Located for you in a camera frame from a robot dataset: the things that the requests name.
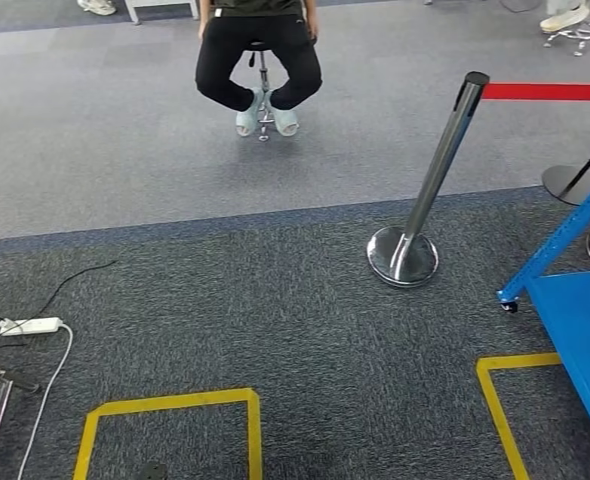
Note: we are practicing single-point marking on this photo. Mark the black stanchion post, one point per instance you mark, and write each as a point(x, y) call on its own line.
point(562, 182)

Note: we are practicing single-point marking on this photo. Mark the yellow floor tape square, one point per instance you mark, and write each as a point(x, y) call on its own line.
point(175, 401)

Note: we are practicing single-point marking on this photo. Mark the white power strip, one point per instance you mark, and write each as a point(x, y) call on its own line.
point(35, 326)

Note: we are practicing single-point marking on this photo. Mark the person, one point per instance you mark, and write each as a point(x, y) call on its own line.
point(565, 20)
point(97, 6)
point(255, 46)

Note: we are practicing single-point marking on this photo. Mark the blue metal shelf rack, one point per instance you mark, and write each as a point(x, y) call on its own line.
point(585, 331)

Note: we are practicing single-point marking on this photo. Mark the red barrier belt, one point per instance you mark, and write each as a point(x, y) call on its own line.
point(550, 92)

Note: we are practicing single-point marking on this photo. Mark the stainless steel workbench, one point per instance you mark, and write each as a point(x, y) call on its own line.
point(5, 379)

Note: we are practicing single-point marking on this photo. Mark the black stool chrome base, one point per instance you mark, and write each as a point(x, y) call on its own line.
point(579, 30)
point(263, 66)

